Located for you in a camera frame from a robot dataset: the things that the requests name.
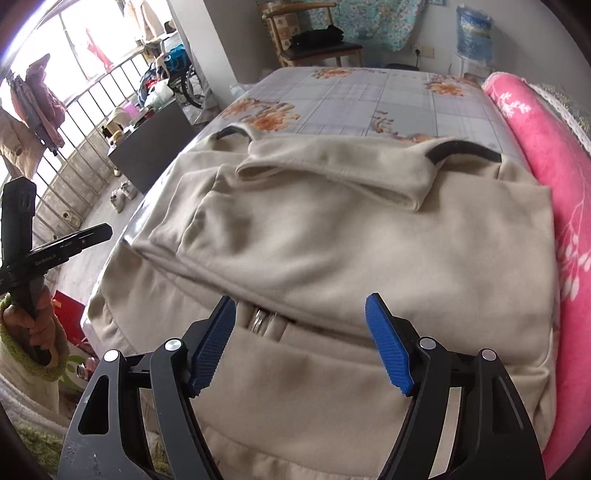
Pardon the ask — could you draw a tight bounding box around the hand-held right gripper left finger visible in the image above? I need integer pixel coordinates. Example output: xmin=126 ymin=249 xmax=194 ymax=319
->
xmin=58 ymin=295 xmax=237 ymax=480

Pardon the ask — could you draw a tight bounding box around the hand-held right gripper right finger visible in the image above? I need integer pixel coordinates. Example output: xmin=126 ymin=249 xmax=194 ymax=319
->
xmin=365 ymin=293 xmax=546 ymax=480

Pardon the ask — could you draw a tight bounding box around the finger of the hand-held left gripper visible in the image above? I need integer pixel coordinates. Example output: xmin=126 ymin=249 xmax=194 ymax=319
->
xmin=60 ymin=223 xmax=114 ymax=254

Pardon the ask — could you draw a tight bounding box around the cream jacket with black trim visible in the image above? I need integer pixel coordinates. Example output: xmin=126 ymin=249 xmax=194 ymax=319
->
xmin=81 ymin=124 xmax=559 ymax=480

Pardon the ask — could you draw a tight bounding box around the person's left hand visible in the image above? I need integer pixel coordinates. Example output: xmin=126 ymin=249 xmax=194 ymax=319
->
xmin=0 ymin=286 xmax=61 ymax=370

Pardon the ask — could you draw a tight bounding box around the pair of light slippers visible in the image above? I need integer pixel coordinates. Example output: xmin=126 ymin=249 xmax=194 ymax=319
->
xmin=110 ymin=182 xmax=139 ymax=213

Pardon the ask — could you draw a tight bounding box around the beige hanging coat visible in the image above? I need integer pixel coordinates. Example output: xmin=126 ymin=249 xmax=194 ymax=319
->
xmin=0 ymin=108 xmax=43 ymax=182

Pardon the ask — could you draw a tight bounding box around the red box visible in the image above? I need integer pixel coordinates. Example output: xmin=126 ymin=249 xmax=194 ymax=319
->
xmin=53 ymin=291 xmax=89 ymax=334

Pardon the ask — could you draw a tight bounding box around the metal window railing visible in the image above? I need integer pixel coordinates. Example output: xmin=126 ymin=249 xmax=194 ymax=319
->
xmin=0 ymin=46 xmax=176 ymax=259

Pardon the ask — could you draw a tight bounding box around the dark grey cabinet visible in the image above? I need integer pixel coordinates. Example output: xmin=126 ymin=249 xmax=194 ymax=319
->
xmin=108 ymin=99 xmax=197 ymax=195

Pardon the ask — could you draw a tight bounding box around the pink hanging jacket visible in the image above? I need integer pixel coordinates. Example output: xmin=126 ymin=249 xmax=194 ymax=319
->
xmin=9 ymin=53 xmax=66 ymax=154

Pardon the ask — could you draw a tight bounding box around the wheelchair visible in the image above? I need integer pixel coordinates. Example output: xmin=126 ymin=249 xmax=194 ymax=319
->
xmin=161 ymin=44 xmax=206 ymax=112

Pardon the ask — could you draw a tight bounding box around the cream hanging coat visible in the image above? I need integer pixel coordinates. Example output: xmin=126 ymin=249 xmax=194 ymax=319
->
xmin=124 ymin=0 xmax=175 ymax=43

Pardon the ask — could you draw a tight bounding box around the pink floral blanket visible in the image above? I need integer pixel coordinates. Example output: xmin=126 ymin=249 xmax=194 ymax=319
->
xmin=480 ymin=71 xmax=591 ymax=480

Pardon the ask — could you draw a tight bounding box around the white water dispenser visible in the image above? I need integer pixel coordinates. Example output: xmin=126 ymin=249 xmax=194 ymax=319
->
xmin=455 ymin=53 xmax=492 ymax=80

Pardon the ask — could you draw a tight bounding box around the wooden chair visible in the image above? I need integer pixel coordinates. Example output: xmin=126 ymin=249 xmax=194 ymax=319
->
xmin=262 ymin=1 xmax=365 ymax=70

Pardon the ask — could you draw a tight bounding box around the grey leaf pillow with lace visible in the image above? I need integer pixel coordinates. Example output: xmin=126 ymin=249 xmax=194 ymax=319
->
xmin=531 ymin=83 xmax=591 ymax=153

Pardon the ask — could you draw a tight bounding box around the black cloth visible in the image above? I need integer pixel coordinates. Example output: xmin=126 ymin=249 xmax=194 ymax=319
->
xmin=288 ymin=25 xmax=346 ymax=47

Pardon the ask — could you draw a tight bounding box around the teal floral hanging cloth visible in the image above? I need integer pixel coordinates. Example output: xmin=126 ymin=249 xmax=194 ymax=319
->
xmin=305 ymin=0 xmax=428 ymax=51

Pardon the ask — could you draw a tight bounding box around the blue water bottle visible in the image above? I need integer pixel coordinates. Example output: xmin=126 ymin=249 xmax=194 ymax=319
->
xmin=456 ymin=6 xmax=494 ymax=58

